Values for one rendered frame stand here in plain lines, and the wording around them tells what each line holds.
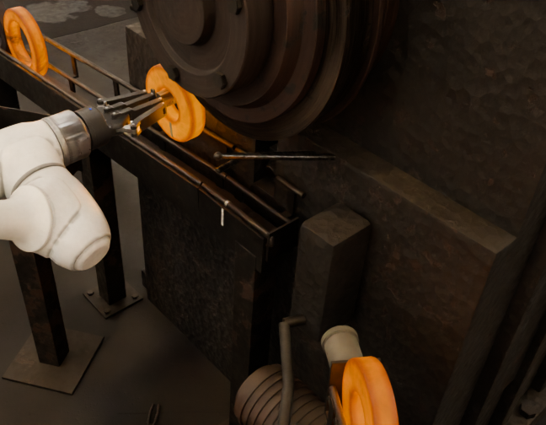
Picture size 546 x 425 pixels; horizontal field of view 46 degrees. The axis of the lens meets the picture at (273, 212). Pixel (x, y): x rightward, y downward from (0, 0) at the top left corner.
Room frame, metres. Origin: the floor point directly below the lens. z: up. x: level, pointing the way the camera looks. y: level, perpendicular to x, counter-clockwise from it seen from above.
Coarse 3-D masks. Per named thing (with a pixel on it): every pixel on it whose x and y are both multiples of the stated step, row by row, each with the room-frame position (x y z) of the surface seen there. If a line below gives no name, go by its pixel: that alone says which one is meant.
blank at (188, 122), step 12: (156, 72) 1.13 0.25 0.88; (156, 84) 1.14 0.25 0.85; (168, 84) 1.11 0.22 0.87; (180, 96) 1.08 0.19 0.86; (192, 96) 1.08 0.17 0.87; (168, 108) 1.14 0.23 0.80; (180, 108) 1.08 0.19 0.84; (192, 108) 1.07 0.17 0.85; (204, 108) 1.08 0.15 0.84; (168, 120) 1.12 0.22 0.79; (180, 120) 1.09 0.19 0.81; (192, 120) 1.06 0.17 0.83; (204, 120) 1.08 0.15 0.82; (168, 132) 1.12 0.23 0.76; (180, 132) 1.09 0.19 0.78; (192, 132) 1.07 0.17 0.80
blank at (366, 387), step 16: (352, 368) 0.57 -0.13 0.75; (368, 368) 0.55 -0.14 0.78; (352, 384) 0.56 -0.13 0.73; (368, 384) 0.52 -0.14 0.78; (384, 384) 0.52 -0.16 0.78; (352, 400) 0.56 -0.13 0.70; (368, 400) 0.50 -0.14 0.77; (384, 400) 0.50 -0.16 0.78; (352, 416) 0.54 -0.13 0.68; (368, 416) 0.49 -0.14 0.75; (384, 416) 0.48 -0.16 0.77
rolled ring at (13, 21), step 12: (12, 12) 1.62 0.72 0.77; (24, 12) 1.61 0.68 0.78; (12, 24) 1.65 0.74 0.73; (24, 24) 1.57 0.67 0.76; (36, 24) 1.59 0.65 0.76; (12, 36) 1.66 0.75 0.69; (36, 36) 1.57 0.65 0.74; (12, 48) 1.65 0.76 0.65; (24, 48) 1.67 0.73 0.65; (36, 48) 1.55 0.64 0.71; (24, 60) 1.63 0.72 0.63; (36, 60) 1.55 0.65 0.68
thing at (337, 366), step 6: (342, 360) 0.61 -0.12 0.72; (330, 366) 0.60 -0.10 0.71; (336, 366) 0.60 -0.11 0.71; (342, 366) 0.60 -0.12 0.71; (330, 372) 0.60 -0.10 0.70; (336, 372) 0.60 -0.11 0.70; (342, 372) 0.60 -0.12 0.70; (330, 378) 0.60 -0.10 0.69; (336, 378) 0.60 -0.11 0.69; (342, 378) 0.60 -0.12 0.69; (330, 384) 0.60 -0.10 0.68; (336, 384) 0.60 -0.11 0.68; (324, 408) 0.59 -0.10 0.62; (342, 408) 0.60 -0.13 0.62
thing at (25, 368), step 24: (0, 120) 1.23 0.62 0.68; (24, 120) 1.22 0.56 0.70; (72, 168) 1.16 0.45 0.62; (24, 264) 1.09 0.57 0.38; (48, 264) 1.13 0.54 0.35; (24, 288) 1.10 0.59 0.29; (48, 288) 1.11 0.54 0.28; (48, 312) 1.09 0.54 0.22; (48, 336) 1.09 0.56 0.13; (72, 336) 1.19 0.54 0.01; (96, 336) 1.20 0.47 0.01; (24, 360) 1.10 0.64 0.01; (48, 360) 1.09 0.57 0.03; (72, 360) 1.11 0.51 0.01; (24, 384) 1.03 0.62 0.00; (48, 384) 1.03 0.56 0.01; (72, 384) 1.04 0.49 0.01
